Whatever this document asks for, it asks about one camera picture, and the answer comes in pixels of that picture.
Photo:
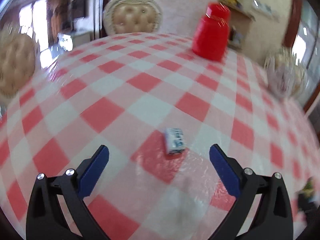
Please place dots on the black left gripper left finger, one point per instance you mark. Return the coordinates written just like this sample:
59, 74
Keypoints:
45, 219

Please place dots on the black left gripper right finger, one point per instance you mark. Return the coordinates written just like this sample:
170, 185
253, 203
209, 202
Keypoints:
273, 217

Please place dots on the green yellow snack packet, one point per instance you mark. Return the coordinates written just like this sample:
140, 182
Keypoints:
309, 190

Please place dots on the small white blue candy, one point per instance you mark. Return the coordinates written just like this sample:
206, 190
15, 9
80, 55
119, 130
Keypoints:
174, 141

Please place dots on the white floral teapot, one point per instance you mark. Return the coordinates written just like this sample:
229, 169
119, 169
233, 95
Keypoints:
286, 75

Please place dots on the red white checkered tablecloth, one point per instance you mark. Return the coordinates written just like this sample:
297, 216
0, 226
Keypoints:
123, 92

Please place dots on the beige tufted chair left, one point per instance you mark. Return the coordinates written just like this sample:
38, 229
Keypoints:
20, 59

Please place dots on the beige tufted chair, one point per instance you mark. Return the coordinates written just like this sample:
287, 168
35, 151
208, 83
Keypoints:
132, 16
20, 59

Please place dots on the white tv cabinet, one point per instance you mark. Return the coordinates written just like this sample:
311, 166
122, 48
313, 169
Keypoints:
69, 41

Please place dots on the red thermos jug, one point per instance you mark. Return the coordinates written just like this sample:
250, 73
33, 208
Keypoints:
211, 36

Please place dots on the wooden corner shelf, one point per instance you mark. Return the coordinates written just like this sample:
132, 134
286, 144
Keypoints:
240, 22

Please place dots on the beige tufted chair back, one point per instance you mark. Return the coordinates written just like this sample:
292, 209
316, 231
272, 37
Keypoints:
132, 16

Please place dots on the white wall control panel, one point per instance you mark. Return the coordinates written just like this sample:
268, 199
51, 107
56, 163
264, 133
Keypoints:
264, 9

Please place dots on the wall mounted television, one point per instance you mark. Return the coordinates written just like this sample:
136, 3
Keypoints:
78, 9

